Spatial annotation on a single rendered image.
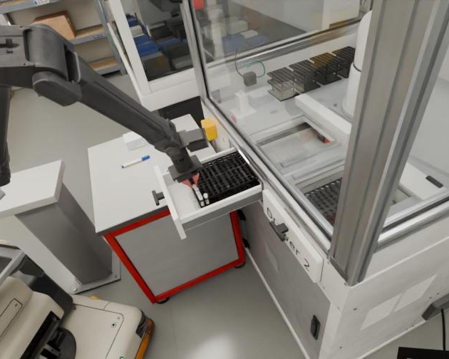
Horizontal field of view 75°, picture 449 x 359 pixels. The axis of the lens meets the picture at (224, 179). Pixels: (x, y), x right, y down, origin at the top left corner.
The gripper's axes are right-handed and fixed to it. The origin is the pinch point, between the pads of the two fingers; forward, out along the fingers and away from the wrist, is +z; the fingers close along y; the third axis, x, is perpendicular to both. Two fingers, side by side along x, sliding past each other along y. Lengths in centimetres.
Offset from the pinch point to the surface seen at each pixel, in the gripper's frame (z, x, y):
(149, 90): 0, 82, 2
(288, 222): 0.8, -30.0, 18.9
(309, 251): 0.7, -40.3, 18.5
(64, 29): 19, 386, -56
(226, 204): 4.8, -10.4, 6.7
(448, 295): 66, -53, 71
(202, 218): 5.1, -10.6, -2.3
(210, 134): 6.9, 31.5, 16.9
